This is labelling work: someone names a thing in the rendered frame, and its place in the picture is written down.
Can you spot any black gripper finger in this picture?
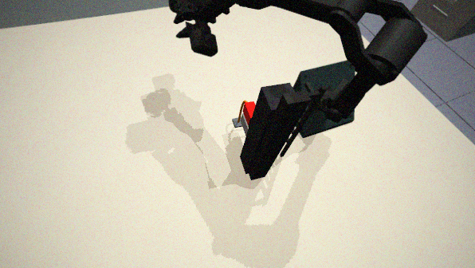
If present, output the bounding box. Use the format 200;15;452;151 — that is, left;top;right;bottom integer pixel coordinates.
173;14;185;24
176;22;193;38

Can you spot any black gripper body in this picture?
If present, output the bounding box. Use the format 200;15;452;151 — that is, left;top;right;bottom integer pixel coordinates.
190;0;230;57

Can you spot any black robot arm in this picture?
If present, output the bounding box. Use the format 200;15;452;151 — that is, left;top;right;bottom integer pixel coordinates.
168;0;428;123

